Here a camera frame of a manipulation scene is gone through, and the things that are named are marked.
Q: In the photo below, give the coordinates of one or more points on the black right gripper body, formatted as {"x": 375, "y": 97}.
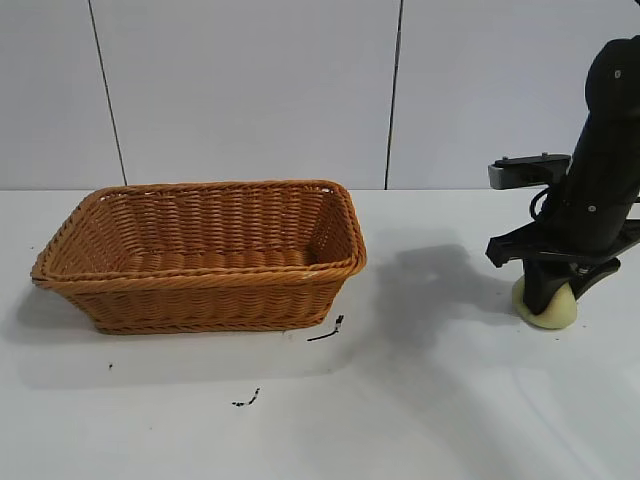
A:
{"x": 585, "y": 230}

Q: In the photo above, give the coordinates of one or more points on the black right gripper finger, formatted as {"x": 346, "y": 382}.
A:
{"x": 597, "y": 280}
{"x": 542, "y": 290}

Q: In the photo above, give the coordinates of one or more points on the pale yellow egg yolk pastry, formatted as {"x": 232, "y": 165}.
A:
{"x": 561, "y": 315}

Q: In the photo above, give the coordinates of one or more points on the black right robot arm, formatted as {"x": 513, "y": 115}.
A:
{"x": 607, "y": 115}

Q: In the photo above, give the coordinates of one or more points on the brown woven wicker basket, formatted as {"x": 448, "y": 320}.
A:
{"x": 200, "y": 300}

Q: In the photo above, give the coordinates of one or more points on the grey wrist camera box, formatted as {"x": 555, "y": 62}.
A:
{"x": 505, "y": 175}

